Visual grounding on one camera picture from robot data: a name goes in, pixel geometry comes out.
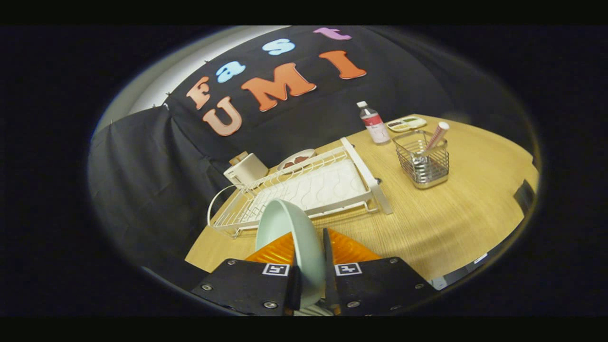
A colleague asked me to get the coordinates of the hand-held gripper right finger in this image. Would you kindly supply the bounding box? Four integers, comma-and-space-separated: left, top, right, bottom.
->
323, 228, 438, 317

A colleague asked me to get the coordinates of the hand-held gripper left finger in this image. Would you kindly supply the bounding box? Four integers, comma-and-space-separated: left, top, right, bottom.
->
191, 231, 303, 317

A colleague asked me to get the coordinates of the pale green plate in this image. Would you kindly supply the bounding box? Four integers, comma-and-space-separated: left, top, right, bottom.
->
256, 199, 327, 309

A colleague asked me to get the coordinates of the white wire dish rack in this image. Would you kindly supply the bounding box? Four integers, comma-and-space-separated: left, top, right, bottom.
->
207, 137, 394, 239

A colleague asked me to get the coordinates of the metal wire basket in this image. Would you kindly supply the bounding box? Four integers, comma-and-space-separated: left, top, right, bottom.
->
392, 130, 450, 190

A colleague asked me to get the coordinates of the white handled spoon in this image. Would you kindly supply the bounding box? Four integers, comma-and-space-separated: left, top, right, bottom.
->
412, 122, 450, 167

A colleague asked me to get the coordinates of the small plate with rim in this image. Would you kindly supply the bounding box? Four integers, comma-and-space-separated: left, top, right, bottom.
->
277, 149, 316, 171

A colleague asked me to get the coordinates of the white toaster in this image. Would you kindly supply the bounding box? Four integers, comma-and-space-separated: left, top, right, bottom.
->
223, 152, 269, 187

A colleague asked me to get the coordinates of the clear bottle with red label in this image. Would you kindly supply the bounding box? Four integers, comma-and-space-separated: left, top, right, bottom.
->
357, 101, 391, 145

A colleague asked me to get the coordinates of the white divided food tray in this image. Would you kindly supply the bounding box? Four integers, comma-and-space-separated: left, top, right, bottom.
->
386, 115, 428, 133

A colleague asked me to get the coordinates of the black backdrop cloth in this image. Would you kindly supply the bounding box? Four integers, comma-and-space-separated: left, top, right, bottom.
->
88, 26, 540, 290

